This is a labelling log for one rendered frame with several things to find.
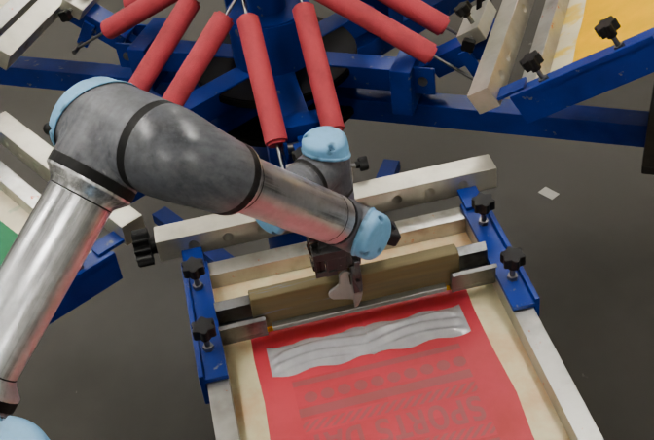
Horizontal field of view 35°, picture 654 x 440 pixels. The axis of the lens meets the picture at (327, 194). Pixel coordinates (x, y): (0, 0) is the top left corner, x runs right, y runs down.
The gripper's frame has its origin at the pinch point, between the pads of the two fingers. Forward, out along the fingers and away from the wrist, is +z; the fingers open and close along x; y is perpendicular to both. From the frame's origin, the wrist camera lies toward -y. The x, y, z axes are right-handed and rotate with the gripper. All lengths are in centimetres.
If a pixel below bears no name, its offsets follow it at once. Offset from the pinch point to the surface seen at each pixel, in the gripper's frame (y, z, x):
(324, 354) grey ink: 8.3, 4.8, 8.7
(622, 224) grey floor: -106, 101, -105
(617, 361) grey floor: -80, 101, -50
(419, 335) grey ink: -8.9, 4.6, 9.6
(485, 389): -15.9, 5.3, 24.2
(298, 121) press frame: 0, -4, -50
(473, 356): -16.4, 5.3, 16.6
